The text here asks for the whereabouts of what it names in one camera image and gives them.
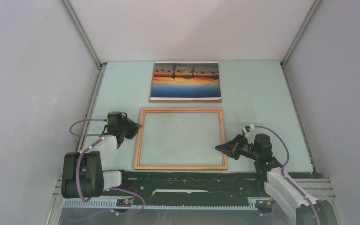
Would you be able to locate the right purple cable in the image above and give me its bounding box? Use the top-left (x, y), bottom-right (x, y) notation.
top-left (245, 125), bottom-right (322, 225)

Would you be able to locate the left aluminium corner post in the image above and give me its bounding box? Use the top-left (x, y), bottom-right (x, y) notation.
top-left (60, 0), bottom-right (103, 70)

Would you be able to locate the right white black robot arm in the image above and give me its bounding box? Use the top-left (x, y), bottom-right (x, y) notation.
top-left (215, 134), bottom-right (338, 225)

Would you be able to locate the wooden picture frame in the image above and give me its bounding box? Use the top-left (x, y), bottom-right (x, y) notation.
top-left (134, 107), bottom-right (229, 171)

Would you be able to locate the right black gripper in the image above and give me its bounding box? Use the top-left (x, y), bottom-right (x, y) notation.
top-left (215, 134), bottom-right (260, 161)

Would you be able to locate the aluminium corner post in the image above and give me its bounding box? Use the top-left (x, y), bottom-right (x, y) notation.
top-left (60, 0), bottom-right (103, 70)
top-left (281, 0), bottom-right (323, 68)

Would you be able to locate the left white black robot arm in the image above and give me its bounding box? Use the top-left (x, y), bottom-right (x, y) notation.
top-left (61, 112), bottom-right (143, 202)

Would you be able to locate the aluminium rail with cable duct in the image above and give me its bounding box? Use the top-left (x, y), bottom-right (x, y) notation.
top-left (45, 177), bottom-right (344, 225)

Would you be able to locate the right aluminium corner post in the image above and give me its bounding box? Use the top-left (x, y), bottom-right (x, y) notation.
top-left (281, 0), bottom-right (323, 68)

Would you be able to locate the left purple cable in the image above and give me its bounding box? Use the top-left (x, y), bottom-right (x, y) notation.
top-left (65, 119), bottom-right (146, 223)

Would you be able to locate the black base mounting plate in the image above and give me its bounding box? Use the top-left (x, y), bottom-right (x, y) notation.
top-left (119, 170), bottom-right (269, 207)

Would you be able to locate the purple cable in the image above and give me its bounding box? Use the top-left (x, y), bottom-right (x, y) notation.
top-left (65, 119), bottom-right (146, 223)
top-left (245, 125), bottom-right (322, 225)

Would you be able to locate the brown cardboard backing board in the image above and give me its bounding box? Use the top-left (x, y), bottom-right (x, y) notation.
top-left (149, 62), bottom-right (223, 104)

